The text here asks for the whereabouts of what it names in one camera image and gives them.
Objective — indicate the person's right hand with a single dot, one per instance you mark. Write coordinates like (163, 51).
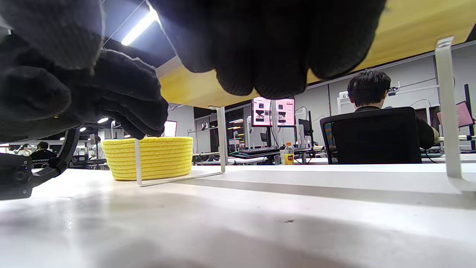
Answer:
(260, 37)

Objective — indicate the person's left hand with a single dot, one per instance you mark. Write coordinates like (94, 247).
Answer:
(111, 89)

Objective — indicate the yellow fabric basket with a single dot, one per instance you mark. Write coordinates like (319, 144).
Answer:
(160, 160)

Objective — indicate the wooden tabletop organizer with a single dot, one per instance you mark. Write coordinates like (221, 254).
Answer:
(409, 29)

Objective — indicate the ceiling light strip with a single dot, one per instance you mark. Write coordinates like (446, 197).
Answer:
(139, 28)

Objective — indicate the white screen monitor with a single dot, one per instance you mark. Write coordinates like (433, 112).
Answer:
(170, 128)

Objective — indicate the pink screen monitor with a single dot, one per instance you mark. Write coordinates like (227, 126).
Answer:
(261, 111)
(285, 111)

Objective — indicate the black keyboard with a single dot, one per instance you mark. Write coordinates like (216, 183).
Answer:
(256, 152)

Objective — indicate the orange juice bottle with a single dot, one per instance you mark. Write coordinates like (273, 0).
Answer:
(289, 156)

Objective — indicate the grey tracking controller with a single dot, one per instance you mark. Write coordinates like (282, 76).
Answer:
(15, 178)

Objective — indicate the black mesh office chair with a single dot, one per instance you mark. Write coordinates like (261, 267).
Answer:
(372, 137)

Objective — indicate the tilted pink monitor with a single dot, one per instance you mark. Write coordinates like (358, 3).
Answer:
(465, 113)

